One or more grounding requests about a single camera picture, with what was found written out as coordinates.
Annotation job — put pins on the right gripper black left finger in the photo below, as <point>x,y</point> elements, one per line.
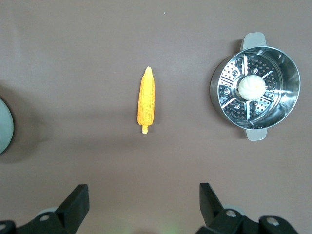
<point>70,207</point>

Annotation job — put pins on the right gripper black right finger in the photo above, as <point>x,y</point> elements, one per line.
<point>212,209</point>

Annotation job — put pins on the yellow corn cob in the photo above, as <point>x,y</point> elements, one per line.
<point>146,102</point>

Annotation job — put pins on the stainless steel pot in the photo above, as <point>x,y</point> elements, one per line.
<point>288,80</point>

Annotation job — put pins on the grey-green round container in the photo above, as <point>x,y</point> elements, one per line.
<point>5,126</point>

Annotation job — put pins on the perforated steel steamer insert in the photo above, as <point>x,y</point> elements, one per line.
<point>229,90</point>

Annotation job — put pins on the white steamed bun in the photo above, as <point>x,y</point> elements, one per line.
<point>251,87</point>

